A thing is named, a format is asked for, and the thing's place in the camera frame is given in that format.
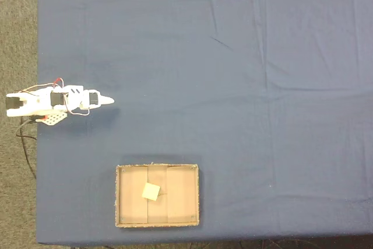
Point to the open cardboard box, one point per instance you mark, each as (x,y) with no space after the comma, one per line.
(180,199)

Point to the white perforated mounting plate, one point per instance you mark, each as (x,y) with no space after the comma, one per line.
(54,118)

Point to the blue tablecloth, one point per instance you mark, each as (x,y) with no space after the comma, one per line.
(262,85)

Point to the yellow block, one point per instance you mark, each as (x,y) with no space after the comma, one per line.
(151,192)

